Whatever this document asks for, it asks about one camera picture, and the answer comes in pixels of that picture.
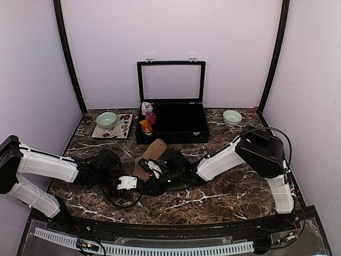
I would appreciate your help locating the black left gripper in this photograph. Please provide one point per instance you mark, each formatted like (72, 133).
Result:
(111, 194)

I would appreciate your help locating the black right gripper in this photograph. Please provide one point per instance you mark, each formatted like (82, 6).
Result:
(156, 189)

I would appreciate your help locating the brown sock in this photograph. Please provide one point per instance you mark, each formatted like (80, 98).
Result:
(153, 152)

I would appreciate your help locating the magenta striped sock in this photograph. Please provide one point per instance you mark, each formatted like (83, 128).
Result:
(146, 126)

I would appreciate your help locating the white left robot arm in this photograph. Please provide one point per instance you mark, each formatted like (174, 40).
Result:
(18, 161)

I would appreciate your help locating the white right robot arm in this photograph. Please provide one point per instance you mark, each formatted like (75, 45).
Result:
(263, 152)

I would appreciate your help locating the green ceramic bowl on plate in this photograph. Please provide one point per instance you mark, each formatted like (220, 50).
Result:
(106, 120)

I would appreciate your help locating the magenta purple rolled sock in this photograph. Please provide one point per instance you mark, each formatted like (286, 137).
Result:
(150, 117)

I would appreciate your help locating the pink white rolled sock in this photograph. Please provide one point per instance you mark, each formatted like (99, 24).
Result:
(146, 108)

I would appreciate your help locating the green bowl at right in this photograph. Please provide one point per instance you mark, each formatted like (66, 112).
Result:
(232, 117)

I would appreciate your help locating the black compartment storage box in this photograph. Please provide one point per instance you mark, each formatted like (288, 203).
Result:
(175, 88)

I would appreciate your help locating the white perforated front rail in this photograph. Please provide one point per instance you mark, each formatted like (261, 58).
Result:
(89, 247)

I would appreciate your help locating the black left corner post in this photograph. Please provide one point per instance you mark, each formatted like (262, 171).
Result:
(67, 54)

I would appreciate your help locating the black corner post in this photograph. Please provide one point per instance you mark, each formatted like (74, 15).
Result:
(67, 54)
(276, 55)

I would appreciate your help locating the black right corner post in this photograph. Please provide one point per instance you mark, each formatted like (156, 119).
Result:
(276, 55)

